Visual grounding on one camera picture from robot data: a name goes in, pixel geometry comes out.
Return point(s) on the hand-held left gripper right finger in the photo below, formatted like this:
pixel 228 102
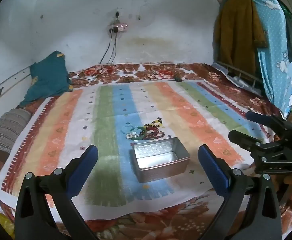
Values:
pixel 211 170

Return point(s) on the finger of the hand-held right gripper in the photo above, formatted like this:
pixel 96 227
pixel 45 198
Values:
pixel 241 137
pixel 258 118

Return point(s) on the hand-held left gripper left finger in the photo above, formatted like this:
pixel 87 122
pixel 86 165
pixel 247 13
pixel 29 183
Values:
pixel 86 166

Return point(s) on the silver metal tin box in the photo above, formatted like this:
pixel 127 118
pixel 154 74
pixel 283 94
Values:
pixel 161 170

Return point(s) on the light blue bangle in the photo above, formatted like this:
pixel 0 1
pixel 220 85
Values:
pixel 123 130

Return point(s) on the green jade bangle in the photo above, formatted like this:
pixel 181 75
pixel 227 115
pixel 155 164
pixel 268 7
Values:
pixel 139 138

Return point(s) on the blue dotted printed cloth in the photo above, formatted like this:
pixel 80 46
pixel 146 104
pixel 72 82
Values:
pixel 276 55

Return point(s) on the striped colourful cloth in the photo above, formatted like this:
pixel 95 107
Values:
pixel 111 105

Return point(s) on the dark green hanging garment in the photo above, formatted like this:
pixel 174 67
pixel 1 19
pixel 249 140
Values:
pixel 291 35

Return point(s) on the small black device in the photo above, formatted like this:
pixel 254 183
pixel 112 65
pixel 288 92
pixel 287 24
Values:
pixel 178 79

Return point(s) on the grey striped folded blanket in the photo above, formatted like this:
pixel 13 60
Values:
pixel 8 130

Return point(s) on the brown hanging garment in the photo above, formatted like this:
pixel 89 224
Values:
pixel 233 30

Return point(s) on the teal cloth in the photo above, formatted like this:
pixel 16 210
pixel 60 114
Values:
pixel 48 80

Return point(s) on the white power strip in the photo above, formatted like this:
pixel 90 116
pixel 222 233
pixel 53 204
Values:
pixel 121 26

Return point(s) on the metal bed rail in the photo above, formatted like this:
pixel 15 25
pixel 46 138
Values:
pixel 238 73

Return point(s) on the black wall plug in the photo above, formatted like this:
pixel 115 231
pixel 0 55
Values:
pixel 116 15

